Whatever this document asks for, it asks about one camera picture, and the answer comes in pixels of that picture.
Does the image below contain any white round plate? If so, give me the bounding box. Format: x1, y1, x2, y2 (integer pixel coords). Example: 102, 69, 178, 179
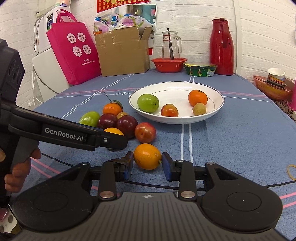
128, 81, 225, 125

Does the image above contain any brown cardboard box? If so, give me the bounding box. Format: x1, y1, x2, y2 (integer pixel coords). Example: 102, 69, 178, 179
95, 27, 152, 77

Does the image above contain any person's left hand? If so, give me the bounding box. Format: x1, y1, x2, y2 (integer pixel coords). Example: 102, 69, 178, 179
4, 147, 42, 193

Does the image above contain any pink tote bag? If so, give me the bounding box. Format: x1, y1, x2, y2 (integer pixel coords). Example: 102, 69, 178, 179
47, 9, 101, 85

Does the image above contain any red new year poster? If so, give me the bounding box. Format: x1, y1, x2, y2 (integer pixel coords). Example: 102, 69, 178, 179
96, 0, 150, 13

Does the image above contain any small orange citrus fruit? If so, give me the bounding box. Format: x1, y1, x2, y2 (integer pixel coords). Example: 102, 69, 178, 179
133, 144, 162, 170

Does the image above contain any red thermos jug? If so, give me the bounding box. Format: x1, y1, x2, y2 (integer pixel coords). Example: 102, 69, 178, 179
209, 18, 234, 75

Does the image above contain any red peach-like fruit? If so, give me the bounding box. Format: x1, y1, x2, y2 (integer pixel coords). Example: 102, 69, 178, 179
134, 122, 156, 143

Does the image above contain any green foil bowl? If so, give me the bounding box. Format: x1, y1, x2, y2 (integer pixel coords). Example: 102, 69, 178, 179
183, 63, 217, 77

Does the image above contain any blue striped tablecloth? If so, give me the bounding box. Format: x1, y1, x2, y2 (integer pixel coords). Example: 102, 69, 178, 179
11, 68, 296, 240

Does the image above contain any red-green small apple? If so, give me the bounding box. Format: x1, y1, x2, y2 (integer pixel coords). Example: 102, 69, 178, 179
161, 103, 179, 117

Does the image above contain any tangerine with stem and leaf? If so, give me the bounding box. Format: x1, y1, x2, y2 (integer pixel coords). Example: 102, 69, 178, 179
102, 93, 123, 116

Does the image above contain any pink thermos bottle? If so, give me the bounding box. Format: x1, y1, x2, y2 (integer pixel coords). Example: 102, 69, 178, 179
289, 82, 296, 111

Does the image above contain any dark red plum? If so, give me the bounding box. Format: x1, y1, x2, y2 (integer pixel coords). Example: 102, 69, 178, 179
116, 115, 138, 139
97, 113, 117, 130

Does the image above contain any orange tangerine on plate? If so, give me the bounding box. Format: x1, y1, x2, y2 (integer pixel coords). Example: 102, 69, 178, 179
188, 89, 208, 107

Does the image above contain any yellow rubber band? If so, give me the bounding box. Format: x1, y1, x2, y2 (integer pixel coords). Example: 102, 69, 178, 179
287, 164, 296, 181

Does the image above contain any glass pitcher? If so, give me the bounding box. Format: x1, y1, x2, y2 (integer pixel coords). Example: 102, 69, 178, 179
162, 28, 182, 60

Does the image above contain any tan longan on table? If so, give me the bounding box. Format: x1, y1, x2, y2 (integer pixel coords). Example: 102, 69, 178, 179
117, 111, 128, 120

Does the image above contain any white appliance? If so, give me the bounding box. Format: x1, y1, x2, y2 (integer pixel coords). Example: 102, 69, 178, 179
32, 6, 71, 102

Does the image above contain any black stirrer in pitcher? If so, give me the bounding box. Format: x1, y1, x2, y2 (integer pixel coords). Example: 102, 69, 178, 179
167, 28, 174, 60

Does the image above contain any floral cloth in box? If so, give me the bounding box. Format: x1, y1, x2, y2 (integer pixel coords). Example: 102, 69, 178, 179
93, 14, 152, 35

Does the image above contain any tan longan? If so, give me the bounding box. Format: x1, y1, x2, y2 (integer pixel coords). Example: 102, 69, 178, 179
192, 102, 207, 116
117, 111, 128, 120

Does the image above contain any red plastic basket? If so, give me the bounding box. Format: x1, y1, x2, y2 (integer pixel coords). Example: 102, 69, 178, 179
152, 58, 187, 73

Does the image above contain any white paper cup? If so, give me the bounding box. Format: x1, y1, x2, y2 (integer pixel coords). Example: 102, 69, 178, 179
267, 68, 285, 80

